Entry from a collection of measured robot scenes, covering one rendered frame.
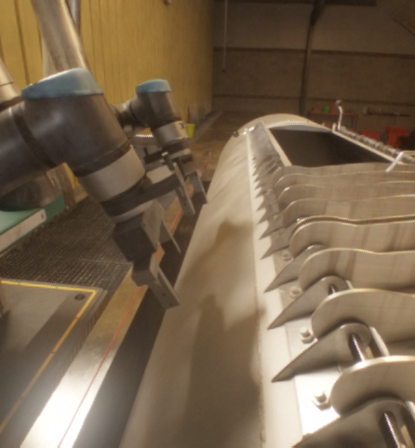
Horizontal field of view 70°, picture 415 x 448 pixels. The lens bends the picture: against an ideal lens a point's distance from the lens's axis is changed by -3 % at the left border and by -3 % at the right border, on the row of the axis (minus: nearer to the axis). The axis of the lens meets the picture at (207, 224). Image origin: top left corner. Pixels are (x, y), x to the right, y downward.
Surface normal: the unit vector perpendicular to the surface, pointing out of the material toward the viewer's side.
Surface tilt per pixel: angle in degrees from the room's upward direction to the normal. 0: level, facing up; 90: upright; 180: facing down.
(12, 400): 0
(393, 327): 90
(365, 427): 90
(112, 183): 91
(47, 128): 82
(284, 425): 32
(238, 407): 37
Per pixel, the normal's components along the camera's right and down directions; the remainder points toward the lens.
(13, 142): 0.25, 0.23
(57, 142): 0.40, 0.58
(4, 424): 0.02, -0.91
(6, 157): 0.33, 0.42
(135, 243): 0.07, 0.51
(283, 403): -0.51, -0.81
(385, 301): -0.11, 0.40
